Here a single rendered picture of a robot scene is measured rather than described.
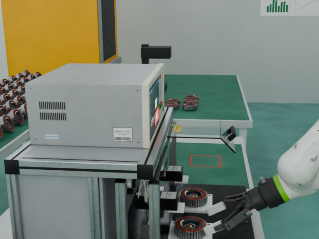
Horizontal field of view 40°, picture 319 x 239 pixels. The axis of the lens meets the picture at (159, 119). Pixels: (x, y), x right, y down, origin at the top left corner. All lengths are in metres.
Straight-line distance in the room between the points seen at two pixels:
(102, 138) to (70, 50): 3.77
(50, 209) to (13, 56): 4.10
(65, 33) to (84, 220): 3.90
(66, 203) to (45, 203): 0.07
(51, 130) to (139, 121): 0.29
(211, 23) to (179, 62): 0.74
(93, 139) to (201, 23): 5.41
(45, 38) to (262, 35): 3.20
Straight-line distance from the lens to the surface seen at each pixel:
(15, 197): 1.40
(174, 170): 1.72
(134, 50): 6.83
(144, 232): 1.55
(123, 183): 1.29
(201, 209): 1.72
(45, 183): 1.36
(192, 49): 6.73
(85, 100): 1.37
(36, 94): 1.42
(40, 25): 5.20
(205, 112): 3.25
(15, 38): 5.34
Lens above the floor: 1.57
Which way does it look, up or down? 16 degrees down
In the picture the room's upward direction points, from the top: straight up
